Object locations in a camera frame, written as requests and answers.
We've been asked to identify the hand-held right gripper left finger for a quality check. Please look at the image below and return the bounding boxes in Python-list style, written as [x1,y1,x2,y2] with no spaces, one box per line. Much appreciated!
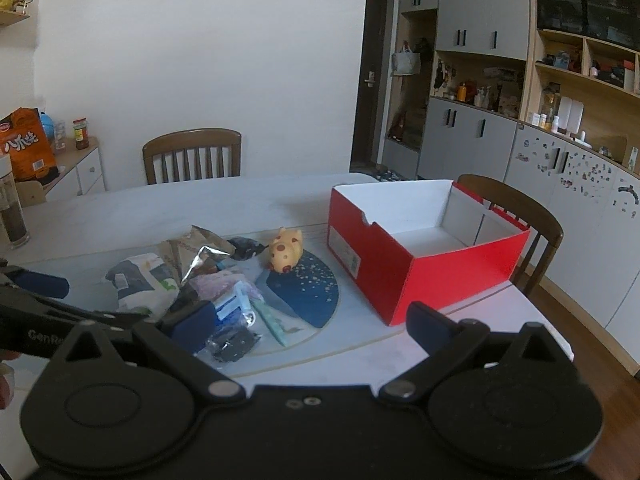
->
[47,300,247,403]

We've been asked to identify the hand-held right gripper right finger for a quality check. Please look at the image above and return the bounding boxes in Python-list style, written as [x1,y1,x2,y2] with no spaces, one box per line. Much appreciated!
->
[377,301,573,403]

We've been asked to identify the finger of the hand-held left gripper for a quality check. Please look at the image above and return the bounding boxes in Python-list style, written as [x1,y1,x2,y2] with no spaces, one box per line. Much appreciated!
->
[0,286,151,333]
[0,259,70,300]

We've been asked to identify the white chicken breast packet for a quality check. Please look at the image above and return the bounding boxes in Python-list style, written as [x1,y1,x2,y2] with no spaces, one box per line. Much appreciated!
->
[212,282,257,322]

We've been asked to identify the black clip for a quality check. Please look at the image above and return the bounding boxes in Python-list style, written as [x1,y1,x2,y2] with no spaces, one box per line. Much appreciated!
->
[205,325,263,365]

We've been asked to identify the mint green slim packet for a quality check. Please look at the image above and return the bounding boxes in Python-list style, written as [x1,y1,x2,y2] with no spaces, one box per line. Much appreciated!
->
[250,297,303,347]

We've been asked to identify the red cardboard box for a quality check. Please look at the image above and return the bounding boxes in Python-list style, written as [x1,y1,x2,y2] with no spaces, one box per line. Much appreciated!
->
[327,179,531,327]

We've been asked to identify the yellow spotted pig toy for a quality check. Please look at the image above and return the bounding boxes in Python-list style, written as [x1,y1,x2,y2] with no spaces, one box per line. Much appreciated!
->
[267,227,304,274]

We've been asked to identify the white marble desktop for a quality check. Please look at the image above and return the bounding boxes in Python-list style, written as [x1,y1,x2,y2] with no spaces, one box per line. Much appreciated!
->
[0,172,573,480]

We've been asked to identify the person's left hand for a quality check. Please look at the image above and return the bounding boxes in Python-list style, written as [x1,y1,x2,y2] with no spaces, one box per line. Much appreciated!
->
[0,349,21,409]

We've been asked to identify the purple printed bread packet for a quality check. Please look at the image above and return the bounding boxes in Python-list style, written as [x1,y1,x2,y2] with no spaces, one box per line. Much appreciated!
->
[189,269,251,301]

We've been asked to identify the brown snack packet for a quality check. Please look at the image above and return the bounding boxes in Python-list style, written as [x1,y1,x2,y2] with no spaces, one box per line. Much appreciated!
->
[160,225,236,286]

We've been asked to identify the clear bottle dark contents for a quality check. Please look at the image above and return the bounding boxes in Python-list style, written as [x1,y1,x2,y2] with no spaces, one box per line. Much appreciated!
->
[0,154,31,250]

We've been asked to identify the light wooden chair back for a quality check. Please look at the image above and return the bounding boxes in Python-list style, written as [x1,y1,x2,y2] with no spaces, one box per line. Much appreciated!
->
[17,180,48,206]

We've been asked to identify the white sideboard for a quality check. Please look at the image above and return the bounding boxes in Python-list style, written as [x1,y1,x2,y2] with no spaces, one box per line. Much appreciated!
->
[15,136,107,206]

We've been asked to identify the round blue white placemat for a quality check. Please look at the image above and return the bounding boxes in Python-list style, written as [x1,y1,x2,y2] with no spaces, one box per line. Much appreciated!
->
[200,232,342,378]

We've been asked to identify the orange snack box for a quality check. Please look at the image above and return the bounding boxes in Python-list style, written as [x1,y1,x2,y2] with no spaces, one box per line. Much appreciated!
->
[0,106,60,183]

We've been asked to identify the clear glass jar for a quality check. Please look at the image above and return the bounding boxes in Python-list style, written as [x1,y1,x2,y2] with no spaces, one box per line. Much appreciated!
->
[50,120,68,155]

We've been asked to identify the dark wooden chair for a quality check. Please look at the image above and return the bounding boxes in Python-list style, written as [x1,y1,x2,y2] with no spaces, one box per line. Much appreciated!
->
[457,174,564,297]
[142,128,242,186]

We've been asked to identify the red lid sauce jar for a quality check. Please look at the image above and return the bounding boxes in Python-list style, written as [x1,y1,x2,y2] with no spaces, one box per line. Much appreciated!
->
[72,118,91,151]

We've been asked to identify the grey hanging tote bag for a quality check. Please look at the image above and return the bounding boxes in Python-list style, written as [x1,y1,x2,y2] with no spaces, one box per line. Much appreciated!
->
[391,42,422,77]

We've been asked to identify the dark brown door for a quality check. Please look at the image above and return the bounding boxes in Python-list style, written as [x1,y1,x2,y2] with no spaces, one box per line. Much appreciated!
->
[350,0,398,168]

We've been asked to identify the wooden wall shelf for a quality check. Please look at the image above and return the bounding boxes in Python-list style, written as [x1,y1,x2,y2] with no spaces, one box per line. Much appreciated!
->
[0,7,32,27]

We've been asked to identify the white wooden wall cabinet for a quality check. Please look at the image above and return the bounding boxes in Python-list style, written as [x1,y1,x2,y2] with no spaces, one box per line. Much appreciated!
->
[382,0,640,376]

